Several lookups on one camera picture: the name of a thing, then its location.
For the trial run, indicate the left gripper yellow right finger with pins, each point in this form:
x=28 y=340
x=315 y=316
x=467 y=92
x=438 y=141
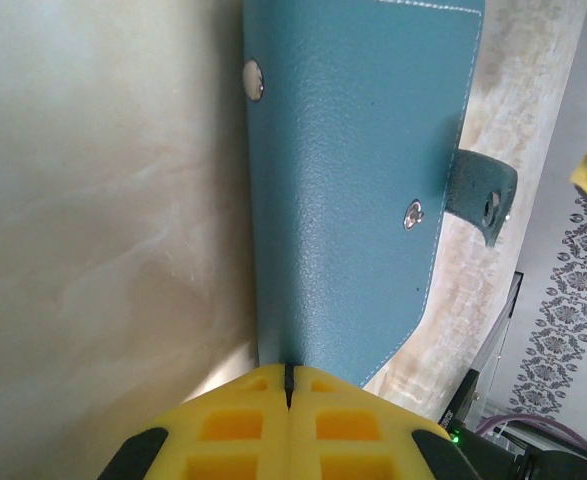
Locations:
x=373 y=440

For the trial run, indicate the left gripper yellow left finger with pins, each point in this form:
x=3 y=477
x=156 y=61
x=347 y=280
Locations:
x=223 y=440

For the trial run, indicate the teal leather card holder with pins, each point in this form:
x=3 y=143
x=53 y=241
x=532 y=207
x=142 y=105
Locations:
x=353 y=200

